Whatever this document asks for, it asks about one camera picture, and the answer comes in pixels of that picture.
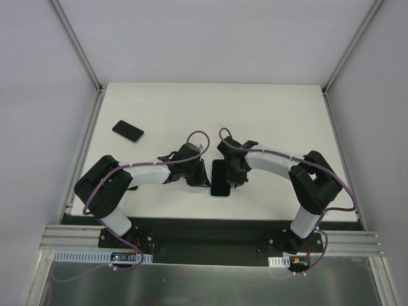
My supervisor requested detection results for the gold framed black smartphone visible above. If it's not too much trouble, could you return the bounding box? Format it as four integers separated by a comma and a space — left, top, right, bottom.
210, 159, 231, 198

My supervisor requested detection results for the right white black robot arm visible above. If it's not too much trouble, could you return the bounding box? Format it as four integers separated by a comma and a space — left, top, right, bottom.
217, 136, 342, 252

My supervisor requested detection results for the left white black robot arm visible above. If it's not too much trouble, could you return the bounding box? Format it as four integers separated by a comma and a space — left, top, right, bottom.
74, 142, 210, 248

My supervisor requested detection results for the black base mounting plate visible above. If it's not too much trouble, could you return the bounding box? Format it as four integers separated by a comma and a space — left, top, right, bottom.
98, 217, 324, 265

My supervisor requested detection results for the right white cable duct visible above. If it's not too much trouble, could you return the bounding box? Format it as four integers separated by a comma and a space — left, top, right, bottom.
268, 254, 290, 268

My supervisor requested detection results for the white cable duct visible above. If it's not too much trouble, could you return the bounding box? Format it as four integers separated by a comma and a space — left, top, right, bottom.
54, 251, 153, 265
268, 254, 290, 268

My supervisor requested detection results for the aluminium frame rail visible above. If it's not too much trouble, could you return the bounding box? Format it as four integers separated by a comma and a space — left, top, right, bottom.
40, 224, 109, 250

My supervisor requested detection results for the left white cable duct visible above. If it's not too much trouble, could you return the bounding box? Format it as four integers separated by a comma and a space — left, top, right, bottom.
54, 251, 153, 265

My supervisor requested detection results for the left aluminium corner post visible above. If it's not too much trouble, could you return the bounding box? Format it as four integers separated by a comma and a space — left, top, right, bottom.
47, 0, 106, 93

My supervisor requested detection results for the aluminium corner post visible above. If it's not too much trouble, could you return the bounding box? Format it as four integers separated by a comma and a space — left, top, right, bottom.
47, 0, 106, 93
322, 0, 386, 97

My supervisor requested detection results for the right aluminium corner post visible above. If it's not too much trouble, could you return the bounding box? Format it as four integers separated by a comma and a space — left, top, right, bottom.
322, 0, 386, 97

